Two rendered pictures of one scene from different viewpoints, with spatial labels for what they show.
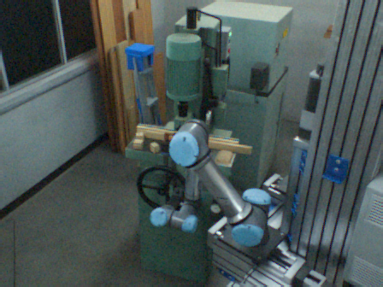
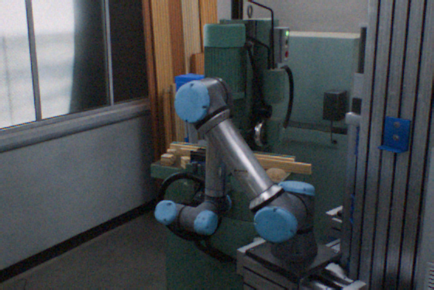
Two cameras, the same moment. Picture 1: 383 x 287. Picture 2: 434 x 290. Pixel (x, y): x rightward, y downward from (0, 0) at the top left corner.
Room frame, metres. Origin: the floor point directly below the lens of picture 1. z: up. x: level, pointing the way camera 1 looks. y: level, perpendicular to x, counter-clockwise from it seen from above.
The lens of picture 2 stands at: (-0.14, -0.30, 1.59)
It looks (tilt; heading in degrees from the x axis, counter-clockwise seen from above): 15 degrees down; 9
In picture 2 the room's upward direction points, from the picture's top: straight up
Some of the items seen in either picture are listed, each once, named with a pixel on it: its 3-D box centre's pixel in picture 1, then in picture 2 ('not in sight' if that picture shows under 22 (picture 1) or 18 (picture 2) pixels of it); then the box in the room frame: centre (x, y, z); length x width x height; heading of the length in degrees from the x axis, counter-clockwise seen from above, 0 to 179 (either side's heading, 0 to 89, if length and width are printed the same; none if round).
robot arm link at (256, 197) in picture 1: (255, 206); (294, 203); (1.42, -0.29, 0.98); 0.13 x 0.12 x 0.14; 162
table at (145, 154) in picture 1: (179, 156); (217, 176); (1.98, 0.05, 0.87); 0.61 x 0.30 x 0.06; 75
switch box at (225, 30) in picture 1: (223, 43); (280, 45); (2.36, -0.18, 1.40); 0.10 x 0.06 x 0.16; 165
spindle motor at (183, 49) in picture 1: (183, 67); (224, 60); (2.09, 0.04, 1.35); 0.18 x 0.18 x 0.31
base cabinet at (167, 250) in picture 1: (185, 204); (232, 260); (2.21, 0.01, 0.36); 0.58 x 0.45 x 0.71; 165
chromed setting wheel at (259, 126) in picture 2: (209, 117); (260, 132); (2.18, -0.12, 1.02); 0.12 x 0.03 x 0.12; 165
